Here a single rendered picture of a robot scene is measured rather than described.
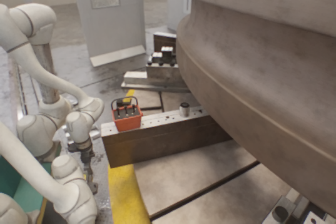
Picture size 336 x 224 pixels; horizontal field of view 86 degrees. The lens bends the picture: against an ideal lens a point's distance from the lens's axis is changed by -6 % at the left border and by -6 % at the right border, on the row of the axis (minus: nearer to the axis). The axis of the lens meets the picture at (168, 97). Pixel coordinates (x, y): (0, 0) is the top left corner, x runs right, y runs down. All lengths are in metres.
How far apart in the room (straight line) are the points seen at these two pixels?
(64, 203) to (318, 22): 1.00
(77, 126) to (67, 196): 0.40
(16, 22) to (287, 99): 1.22
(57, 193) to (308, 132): 0.96
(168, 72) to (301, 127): 1.71
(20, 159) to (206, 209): 1.18
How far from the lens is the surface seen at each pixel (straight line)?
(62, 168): 0.85
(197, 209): 1.50
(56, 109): 1.32
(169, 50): 2.37
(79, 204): 0.77
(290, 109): 1.00
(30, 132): 1.25
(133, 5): 4.44
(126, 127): 1.41
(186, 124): 1.53
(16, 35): 0.99
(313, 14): 0.79
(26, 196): 1.28
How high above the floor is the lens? 1.67
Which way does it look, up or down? 34 degrees down
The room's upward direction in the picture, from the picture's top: straight up
